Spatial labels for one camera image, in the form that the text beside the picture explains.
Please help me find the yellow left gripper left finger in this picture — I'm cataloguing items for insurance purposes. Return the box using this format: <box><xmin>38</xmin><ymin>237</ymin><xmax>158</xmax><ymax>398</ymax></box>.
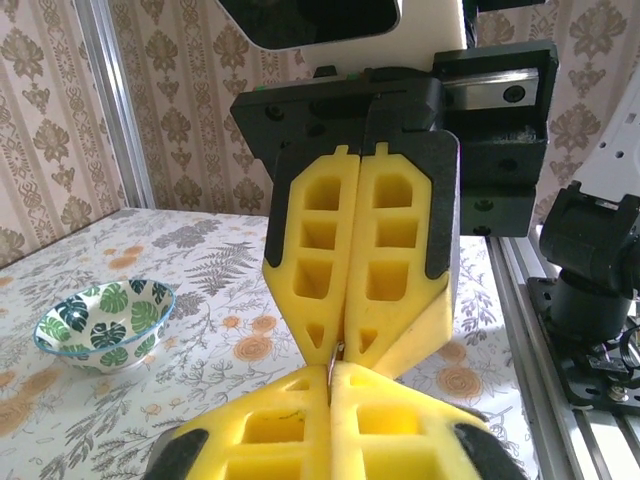
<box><xmin>149</xmin><ymin>364</ymin><xmax>331</xmax><ymax>480</ymax></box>

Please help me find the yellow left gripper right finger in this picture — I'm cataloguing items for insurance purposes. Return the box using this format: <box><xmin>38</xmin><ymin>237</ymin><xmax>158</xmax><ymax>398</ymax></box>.
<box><xmin>329</xmin><ymin>362</ymin><xmax>526</xmax><ymax>480</ymax></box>

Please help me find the silver split key ring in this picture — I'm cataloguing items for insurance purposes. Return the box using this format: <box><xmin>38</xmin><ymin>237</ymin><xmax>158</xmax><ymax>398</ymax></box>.
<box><xmin>327</xmin><ymin>339</ymin><xmax>347</xmax><ymax>401</ymax></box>

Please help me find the leaf pattern ceramic bowl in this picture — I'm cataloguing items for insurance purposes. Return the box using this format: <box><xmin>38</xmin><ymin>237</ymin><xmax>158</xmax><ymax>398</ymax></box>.
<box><xmin>33</xmin><ymin>278</ymin><xmax>177</xmax><ymax>375</ymax></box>

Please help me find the aluminium mounting rail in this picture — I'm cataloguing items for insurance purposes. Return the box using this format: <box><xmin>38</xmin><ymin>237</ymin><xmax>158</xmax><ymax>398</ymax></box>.
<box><xmin>487</xmin><ymin>232</ymin><xmax>640</xmax><ymax>480</ymax></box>

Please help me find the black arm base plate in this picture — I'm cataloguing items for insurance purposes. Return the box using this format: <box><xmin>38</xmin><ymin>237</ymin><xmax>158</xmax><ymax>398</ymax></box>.
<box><xmin>524</xmin><ymin>277</ymin><xmax>640</xmax><ymax>419</ymax></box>

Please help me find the aluminium frame post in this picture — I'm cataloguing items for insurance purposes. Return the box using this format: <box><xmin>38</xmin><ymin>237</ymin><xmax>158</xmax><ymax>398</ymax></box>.
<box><xmin>74</xmin><ymin>0</ymin><xmax>157</xmax><ymax>211</ymax></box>

